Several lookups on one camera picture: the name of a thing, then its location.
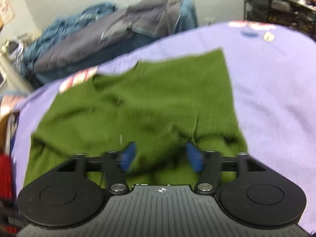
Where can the green knit sweater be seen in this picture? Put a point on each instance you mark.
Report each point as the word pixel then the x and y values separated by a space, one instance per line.
pixel 160 98

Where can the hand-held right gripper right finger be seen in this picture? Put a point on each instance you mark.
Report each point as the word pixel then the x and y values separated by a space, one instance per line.
pixel 195 157

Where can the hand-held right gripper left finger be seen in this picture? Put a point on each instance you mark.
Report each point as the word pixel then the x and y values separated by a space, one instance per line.
pixel 128 156

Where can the blue crumpled blanket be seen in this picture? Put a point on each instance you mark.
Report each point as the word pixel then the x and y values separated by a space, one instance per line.
pixel 59 29

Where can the red knit garment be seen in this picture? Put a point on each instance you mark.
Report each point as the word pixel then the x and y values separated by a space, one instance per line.
pixel 5 177

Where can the pink polka dot pillow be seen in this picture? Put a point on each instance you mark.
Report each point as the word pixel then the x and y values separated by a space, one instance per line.
pixel 8 103

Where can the purple floral bed sheet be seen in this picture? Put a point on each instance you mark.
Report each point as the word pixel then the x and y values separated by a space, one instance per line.
pixel 271 91

